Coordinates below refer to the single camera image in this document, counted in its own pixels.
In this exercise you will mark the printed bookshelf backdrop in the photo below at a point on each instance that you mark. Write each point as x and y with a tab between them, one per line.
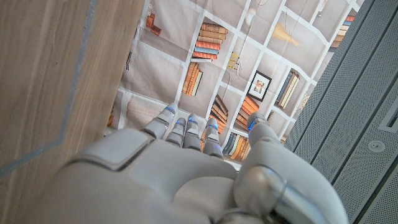
161	71

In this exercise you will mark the round ceiling fixture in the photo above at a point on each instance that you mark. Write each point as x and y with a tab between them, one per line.
376	146

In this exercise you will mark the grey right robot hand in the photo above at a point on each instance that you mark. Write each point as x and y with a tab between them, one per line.
155	186

